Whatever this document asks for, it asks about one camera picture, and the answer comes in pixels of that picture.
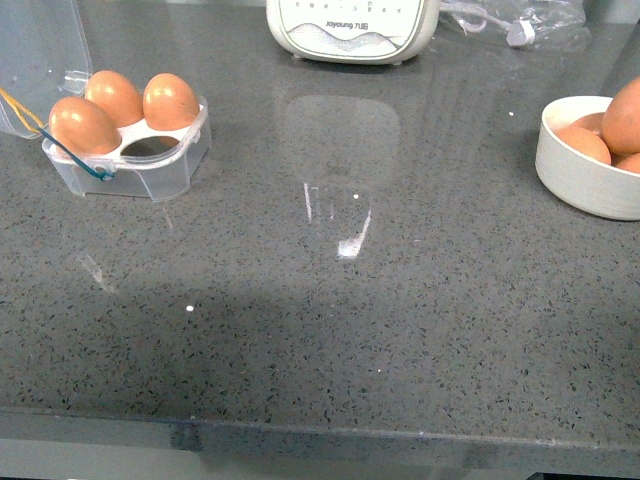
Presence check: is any brown egg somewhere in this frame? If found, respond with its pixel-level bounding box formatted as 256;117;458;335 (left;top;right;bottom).
571;112;604;137
84;70;144;128
601;78;639;155
613;153;640;174
554;125;611;165
143;73;200;131
49;97;121;155

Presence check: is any brown egg in bowl back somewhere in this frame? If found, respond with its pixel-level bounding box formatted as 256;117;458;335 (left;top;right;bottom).
571;112;604;137

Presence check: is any brown egg in bowl bottom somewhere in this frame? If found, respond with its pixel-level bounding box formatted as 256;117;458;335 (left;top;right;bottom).
613;153;640;174

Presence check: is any clear plastic egg box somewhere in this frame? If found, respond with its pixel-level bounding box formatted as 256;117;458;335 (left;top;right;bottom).
1;1;212;202

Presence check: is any white Joyoung appliance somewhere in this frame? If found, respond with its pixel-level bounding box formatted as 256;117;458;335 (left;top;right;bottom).
266;0;440;65

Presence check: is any blue rubber band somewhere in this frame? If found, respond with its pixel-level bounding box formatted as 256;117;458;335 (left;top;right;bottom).
38;127;115;181

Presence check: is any white round bowl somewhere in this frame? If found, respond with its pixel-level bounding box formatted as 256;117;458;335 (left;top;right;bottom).
535;96;639;221

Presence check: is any clear plastic bag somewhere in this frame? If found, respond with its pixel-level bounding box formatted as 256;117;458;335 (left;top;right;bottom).
439;0;591;53

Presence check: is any yellow rubber band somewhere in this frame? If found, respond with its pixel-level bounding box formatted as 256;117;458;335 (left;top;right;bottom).
0;88;44;133

